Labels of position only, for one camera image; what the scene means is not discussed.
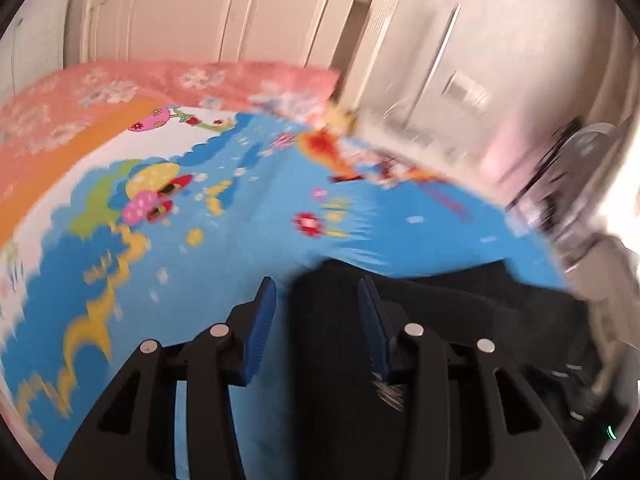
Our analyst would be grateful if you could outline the silver pole desk lamp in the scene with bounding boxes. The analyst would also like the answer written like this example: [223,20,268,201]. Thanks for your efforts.
[400,4,462,126]

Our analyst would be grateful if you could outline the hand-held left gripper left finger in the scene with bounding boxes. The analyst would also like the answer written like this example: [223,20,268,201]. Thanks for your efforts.
[54,276,277,480]

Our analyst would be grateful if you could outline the grey wall socket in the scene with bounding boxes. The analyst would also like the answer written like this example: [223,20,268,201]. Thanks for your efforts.
[444,72,492,109]

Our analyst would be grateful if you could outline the blue cartoon printed blanket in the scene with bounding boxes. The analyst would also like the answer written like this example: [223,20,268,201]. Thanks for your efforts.
[0,100,573,480]

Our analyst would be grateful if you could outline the white wooden headboard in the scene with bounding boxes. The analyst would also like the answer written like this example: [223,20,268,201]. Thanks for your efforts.
[65,0,401,126]

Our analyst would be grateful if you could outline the pink floral quilt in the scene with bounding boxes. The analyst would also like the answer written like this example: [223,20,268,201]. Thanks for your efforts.
[0,58,342,161]

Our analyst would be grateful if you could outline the black pants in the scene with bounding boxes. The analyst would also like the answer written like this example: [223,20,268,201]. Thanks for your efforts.
[290,257,603,480]

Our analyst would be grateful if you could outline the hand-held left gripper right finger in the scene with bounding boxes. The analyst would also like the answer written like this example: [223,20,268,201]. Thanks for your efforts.
[356,276,586,480]

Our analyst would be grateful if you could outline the white nightstand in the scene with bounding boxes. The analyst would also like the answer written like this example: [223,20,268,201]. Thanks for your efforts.
[357,107,501,181]

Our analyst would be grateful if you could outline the black lamp stand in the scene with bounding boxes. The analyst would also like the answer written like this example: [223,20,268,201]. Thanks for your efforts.
[505,120,583,243]

